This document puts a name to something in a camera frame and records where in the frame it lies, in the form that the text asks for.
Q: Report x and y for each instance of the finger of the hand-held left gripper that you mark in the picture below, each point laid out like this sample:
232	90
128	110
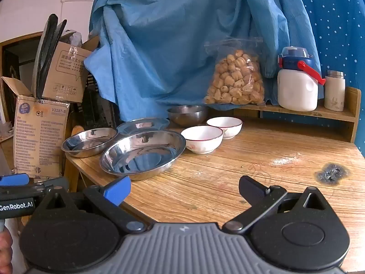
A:
14	179

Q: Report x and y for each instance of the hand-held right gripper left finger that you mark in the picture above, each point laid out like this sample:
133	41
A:
117	190

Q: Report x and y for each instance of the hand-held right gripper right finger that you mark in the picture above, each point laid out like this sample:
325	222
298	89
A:
251	189

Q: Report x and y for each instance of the large steel plate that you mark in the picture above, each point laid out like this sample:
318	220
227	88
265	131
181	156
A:
142	157

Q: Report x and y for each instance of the deep steel plate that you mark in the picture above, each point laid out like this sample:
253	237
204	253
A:
88	142

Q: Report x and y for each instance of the white bowl red rim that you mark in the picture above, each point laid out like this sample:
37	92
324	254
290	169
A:
225	127
202	139

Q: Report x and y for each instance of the shallow steel plate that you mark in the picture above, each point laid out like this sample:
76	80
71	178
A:
142	125

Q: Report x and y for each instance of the steel bowl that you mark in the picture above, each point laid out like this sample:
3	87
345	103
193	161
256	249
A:
186	115

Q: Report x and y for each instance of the person's left hand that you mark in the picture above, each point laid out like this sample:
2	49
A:
5	251

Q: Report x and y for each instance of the tall printed cardboard box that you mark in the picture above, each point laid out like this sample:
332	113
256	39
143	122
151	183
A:
40	137

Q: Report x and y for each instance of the white bottle blue lid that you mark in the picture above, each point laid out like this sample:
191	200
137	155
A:
296	91

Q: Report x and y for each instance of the clear bag of snacks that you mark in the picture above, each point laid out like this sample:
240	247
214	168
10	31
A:
236	77

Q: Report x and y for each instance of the wooden desk shelf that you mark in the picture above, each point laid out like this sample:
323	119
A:
336	114

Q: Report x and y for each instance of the cardboard box with speech bubble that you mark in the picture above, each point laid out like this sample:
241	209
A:
67	74

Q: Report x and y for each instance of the black flat board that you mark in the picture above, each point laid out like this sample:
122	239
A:
58	38
42	57

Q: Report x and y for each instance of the cream thermos flask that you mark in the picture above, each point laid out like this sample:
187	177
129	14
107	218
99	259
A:
334	94

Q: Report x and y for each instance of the blue cloth cover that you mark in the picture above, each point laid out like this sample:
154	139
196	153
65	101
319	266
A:
156	48

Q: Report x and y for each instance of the grey plastic bag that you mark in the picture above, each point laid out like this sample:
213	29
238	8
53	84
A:
74	37

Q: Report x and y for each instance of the blue dotted curtain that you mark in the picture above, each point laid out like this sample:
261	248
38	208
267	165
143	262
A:
336	20

